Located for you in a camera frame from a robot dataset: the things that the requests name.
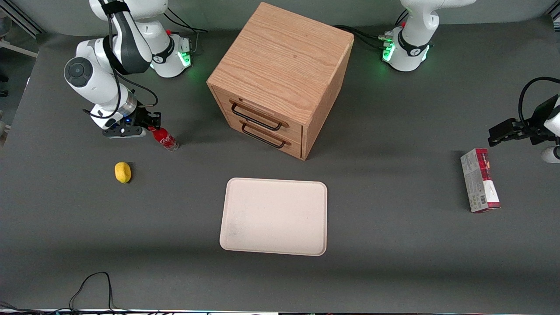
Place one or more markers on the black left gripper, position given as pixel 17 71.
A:
pixel 537 124

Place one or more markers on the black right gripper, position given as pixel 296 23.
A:
pixel 142 117

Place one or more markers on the red coke bottle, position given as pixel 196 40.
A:
pixel 166 141

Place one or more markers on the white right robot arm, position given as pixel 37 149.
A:
pixel 96 83

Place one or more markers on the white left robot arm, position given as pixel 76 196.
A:
pixel 411 39

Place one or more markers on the beige plastic tray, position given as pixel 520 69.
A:
pixel 274 216

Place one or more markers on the grey and red carton box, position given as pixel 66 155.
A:
pixel 479 181

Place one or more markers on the yellow lemon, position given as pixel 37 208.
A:
pixel 123 172

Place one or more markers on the wooden drawer cabinet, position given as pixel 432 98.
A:
pixel 284 61

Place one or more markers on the white furniture leg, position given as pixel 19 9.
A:
pixel 17 49

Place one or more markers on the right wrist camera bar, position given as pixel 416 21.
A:
pixel 124 131

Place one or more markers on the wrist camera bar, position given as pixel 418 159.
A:
pixel 552 154
pixel 124 131

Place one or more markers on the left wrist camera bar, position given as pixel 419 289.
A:
pixel 552 154

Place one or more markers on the aluminium frame rail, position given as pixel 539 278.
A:
pixel 22 17

